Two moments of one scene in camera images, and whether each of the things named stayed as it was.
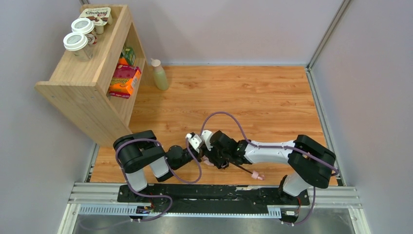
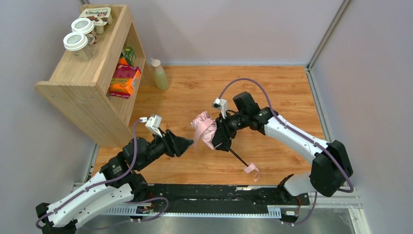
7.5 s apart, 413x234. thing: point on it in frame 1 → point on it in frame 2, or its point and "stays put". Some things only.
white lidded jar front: x=78 y=44 stays put
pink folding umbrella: x=255 y=174 → x=204 y=126
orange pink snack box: x=124 y=81 stays put
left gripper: x=188 y=153 → x=170 y=143
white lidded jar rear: x=84 y=26 stays put
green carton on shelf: x=129 y=54 stays put
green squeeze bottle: x=159 y=75 stays put
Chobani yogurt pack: x=100 y=16 stays put
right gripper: x=215 y=155 → x=222 y=130
